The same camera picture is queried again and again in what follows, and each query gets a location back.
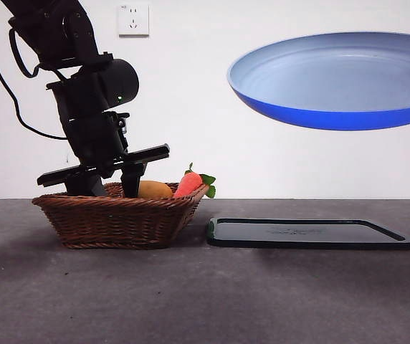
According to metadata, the blue round plate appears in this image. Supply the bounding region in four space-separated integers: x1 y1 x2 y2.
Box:
227 32 410 132

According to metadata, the yellow-brown potato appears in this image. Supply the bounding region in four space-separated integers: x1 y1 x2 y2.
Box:
137 180 174 199

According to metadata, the brown wicker basket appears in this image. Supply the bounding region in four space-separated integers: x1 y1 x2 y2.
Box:
32 181 209 250

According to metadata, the orange toy carrot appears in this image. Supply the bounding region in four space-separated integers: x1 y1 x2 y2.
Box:
173 163 217 199

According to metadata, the black rectangular tray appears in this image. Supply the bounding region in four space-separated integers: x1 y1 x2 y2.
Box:
206 216 410 251

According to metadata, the long black cable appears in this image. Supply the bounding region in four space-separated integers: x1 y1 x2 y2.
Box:
0 10 68 140

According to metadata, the short looped black cable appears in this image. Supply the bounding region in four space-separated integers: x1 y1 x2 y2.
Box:
8 27 67 82

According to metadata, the white wall socket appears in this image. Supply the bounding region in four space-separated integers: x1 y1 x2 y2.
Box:
118 4 150 38

